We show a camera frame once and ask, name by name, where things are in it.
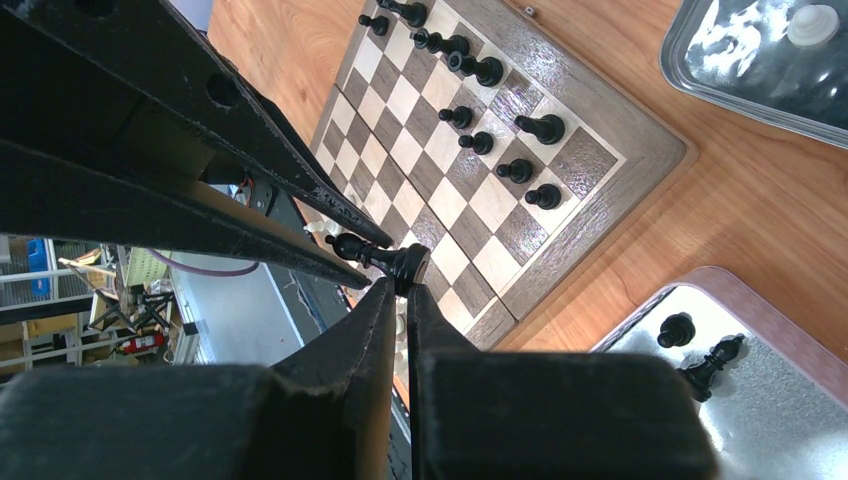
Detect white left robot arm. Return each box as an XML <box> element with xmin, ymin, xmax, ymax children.
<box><xmin>1</xmin><ymin>1</ymin><xmax>392</xmax><ymax>289</ymax></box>

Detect grey tray white pieces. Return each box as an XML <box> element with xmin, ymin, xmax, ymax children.
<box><xmin>659</xmin><ymin>1</ymin><xmax>847</xmax><ymax>148</ymax></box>

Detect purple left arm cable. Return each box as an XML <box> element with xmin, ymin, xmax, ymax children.
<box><xmin>145</xmin><ymin>248</ymin><xmax>261</xmax><ymax>278</ymax></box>

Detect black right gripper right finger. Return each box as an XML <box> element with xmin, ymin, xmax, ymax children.
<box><xmin>407</xmin><ymin>285</ymin><xmax>718</xmax><ymax>479</ymax></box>

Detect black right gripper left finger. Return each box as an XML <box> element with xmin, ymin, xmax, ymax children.
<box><xmin>1</xmin><ymin>278</ymin><xmax>395</xmax><ymax>479</ymax></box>

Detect wooden chess board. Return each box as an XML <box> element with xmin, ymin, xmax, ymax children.
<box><xmin>311</xmin><ymin>1</ymin><xmax>697</xmax><ymax>349</ymax></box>

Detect grey tray black pieces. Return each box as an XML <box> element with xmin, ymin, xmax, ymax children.
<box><xmin>596</xmin><ymin>266</ymin><xmax>847</xmax><ymax>479</ymax></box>

